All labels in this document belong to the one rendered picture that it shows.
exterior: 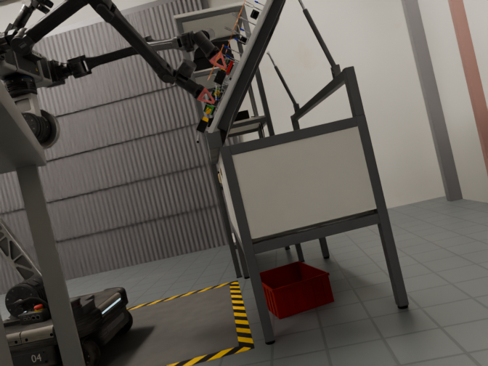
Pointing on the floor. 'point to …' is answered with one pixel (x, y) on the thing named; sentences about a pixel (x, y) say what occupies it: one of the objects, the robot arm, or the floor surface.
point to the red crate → (295, 289)
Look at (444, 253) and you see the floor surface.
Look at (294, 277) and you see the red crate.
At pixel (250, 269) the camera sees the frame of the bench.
